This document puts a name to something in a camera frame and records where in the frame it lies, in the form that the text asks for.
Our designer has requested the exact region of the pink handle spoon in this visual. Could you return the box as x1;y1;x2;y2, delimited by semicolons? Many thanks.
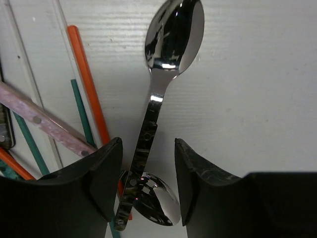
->
0;81;181;227

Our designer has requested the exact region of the dark marbled handle spoon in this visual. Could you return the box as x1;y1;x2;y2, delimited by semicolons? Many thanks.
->
114;0;205;231

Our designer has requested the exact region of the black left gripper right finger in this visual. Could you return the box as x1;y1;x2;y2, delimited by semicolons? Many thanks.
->
174;138;317;238

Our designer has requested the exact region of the green handle knife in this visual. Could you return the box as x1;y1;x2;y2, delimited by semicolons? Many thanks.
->
0;104;17;179

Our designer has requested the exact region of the teal chopstick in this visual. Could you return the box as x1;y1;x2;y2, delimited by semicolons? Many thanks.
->
70;79;121;238
13;112;50;176

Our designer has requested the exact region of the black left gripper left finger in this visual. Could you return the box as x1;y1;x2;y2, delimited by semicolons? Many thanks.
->
0;137;123;238

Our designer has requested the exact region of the white chopstick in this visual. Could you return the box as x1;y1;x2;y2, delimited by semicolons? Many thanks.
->
52;0;100;147
0;0;62;170

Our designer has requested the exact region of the orange chopstick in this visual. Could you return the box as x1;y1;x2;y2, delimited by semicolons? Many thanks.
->
0;148;35;180
67;25;133;221

